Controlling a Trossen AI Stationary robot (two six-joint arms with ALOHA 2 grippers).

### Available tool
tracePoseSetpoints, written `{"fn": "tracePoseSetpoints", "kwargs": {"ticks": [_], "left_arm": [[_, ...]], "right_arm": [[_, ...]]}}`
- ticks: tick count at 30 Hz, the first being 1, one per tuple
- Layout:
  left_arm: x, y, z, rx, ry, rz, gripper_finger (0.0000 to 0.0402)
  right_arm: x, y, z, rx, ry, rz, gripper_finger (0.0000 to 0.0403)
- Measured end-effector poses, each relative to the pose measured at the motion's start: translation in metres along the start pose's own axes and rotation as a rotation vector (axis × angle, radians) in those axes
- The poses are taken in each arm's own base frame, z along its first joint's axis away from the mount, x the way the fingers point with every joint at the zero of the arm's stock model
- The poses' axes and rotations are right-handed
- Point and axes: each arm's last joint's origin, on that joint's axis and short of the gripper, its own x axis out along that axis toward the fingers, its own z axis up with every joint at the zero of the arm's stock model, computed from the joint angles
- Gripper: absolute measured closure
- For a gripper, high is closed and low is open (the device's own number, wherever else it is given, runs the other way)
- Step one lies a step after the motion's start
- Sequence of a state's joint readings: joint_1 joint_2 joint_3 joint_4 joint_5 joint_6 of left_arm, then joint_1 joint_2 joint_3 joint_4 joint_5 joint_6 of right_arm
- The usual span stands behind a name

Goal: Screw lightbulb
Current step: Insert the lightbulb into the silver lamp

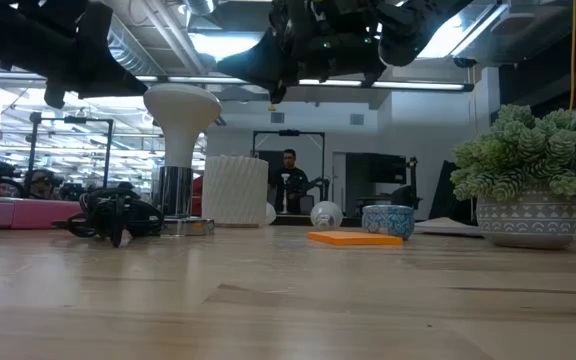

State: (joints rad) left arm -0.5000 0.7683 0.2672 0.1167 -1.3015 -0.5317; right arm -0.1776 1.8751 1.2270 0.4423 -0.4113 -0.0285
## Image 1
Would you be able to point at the pink flat case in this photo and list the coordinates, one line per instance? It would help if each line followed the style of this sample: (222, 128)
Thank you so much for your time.
(23, 214)

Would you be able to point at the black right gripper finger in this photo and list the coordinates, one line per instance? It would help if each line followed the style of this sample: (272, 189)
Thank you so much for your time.
(258, 62)

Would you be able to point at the long ceiling light bar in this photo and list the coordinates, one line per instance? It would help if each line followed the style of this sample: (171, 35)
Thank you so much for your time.
(418, 86)

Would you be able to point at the white flood light bulb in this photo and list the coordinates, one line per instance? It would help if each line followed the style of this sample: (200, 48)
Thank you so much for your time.
(183, 115)

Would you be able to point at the small round white light bulb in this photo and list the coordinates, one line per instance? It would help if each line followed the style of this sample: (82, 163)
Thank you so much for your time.
(328, 214)

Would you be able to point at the background black robot arm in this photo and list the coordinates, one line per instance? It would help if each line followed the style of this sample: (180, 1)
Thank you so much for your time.
(322, 187)

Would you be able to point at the white textured mug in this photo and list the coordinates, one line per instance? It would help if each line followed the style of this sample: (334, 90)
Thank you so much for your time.
(235, 190)

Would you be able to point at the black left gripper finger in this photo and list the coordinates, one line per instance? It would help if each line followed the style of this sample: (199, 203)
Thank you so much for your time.
(103, 70)

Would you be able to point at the blue patterned bowl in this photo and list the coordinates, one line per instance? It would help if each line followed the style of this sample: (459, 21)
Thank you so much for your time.
(388, 222)

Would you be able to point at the orange sticky note pad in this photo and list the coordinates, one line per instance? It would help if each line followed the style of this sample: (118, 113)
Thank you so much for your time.
(355, 238)

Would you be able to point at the chrome lamp socket base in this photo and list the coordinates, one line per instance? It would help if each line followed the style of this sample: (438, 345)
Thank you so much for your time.
(173, 192)

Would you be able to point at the black background gantry frame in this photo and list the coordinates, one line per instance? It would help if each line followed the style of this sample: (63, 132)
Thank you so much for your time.
(109, 150)
(288, 133)

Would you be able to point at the person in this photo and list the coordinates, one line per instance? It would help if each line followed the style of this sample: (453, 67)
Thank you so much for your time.
(295, 180)

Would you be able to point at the black background cabinet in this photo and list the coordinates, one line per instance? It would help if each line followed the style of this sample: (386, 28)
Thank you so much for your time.
(373, 170)

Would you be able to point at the green succulent in patterned pot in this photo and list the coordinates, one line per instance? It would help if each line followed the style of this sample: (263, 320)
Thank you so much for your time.
(530, 220)

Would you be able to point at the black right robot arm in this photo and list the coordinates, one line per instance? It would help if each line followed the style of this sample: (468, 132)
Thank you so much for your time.
(408, 30)

